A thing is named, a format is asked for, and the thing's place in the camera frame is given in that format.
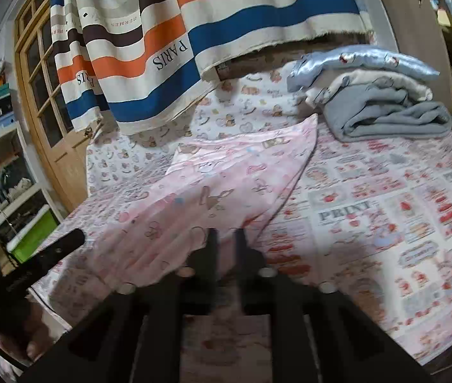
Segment wooden glass-pane door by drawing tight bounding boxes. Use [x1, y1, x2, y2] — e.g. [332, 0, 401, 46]
[14, 0, 103, 220]

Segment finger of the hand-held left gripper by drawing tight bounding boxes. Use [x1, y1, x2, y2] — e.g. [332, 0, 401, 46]
[26, 229, 85, 276]

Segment white shelf unit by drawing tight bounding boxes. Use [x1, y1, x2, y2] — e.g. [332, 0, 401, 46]
[0, 60, 51, 256]

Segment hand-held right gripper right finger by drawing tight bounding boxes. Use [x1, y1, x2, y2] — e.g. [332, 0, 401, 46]
[234, 227, 436, 383]

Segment grey folded blanket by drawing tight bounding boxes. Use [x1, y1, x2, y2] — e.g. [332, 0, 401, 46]
[322, 80, 452, 142]

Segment white bear-print sheet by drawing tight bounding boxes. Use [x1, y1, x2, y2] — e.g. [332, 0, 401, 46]
[86, 58, 318, 196]

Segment white folded blanket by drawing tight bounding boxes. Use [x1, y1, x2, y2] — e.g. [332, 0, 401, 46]
[305, 70, 434, 108]

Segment patchwork printed bed sheet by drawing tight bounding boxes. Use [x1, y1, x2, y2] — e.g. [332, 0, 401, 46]
[30, 124, 452, 383]

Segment pink printed pants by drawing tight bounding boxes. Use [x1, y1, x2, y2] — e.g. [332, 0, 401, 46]
[86, 114, 319, 288]

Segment green storage bin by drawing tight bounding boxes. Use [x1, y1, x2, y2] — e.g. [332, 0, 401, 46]
[8, 209, 59, 264]

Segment person's left hand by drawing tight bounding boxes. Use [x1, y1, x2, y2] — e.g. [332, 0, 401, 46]
[0, 327, 51, 362]

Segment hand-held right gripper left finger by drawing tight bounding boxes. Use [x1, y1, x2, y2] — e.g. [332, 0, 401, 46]
[20, 227, 221, 383]

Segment blue satin blanket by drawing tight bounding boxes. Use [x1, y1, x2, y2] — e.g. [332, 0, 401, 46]
[287, 45, 440, 92]

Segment striped curtain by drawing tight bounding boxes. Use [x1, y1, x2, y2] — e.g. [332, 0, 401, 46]
[49, 0, 372, 134]

